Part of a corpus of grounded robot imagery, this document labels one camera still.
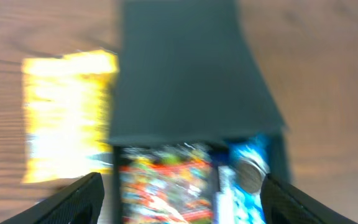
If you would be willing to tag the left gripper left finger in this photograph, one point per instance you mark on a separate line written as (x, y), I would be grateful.
(79, 203)

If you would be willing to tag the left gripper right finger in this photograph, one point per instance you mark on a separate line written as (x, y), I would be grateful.
(283, 203)

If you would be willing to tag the blue Oreo pack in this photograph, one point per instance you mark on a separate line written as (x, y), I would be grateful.
(240, 181)

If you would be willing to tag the Haribo candy bag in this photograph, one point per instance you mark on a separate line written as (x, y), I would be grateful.
(169, 184)

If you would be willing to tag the black box container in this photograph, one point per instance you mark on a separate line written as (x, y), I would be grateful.
(188, 75)

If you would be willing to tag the yellow snack bag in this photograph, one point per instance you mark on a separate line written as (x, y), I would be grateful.
(66, 104)

